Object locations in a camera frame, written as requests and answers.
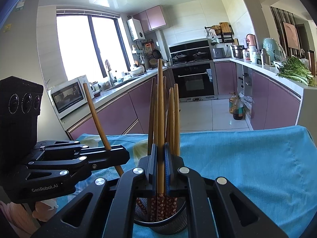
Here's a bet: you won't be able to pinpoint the dark wooden chopstick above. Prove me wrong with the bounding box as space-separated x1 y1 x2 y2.
163 76 168 142

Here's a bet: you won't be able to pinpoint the kitchen window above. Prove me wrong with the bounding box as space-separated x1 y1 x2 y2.
56 14 133 82

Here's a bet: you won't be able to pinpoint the purple kitchen cabinets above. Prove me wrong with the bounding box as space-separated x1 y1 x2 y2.
67 61 302 140

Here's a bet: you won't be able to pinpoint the person's left hand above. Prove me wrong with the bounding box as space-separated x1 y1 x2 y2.
1 199 59 237

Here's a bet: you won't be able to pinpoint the black mesh utensil holder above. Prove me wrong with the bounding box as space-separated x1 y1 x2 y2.
134 196 187 235

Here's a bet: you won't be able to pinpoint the white microwave oven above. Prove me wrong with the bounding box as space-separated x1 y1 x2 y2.
48 75 94 119

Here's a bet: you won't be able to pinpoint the blue floral tablecloth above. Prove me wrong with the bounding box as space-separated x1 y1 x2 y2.
49 125 317 238

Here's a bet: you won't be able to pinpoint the cooking oil bottle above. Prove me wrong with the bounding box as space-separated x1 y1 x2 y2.
229 92 243 120

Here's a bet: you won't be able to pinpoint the black built-in oven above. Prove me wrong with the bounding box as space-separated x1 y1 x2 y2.
171 61 218 102

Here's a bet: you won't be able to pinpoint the white water heater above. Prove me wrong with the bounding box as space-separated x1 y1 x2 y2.
127 18 145 41

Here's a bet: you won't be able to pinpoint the black range hood stove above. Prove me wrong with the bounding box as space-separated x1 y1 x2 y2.
169 39 212 65

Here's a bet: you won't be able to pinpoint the purple upper cabinet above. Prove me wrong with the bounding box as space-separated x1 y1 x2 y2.
133 5 167 32

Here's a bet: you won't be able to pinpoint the silver toaster box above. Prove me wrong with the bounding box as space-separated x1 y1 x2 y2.
211 47 226 60

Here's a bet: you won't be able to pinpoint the steel cooking pot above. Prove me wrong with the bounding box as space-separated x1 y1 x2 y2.
230 45 246 59

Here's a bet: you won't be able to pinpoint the green leafy vegetables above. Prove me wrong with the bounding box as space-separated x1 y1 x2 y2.
277 56 316 87

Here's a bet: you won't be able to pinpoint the mint green appliance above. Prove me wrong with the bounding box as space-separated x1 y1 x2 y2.
263 38 286 63

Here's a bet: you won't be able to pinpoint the pink kettle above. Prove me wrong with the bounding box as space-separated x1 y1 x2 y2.
246 34 257 47

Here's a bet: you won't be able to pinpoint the black camera housing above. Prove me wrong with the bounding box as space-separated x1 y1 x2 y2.
1 76 44 174

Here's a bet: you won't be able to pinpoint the black wall spice rack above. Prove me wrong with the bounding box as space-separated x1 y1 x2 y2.
204 22 234 44

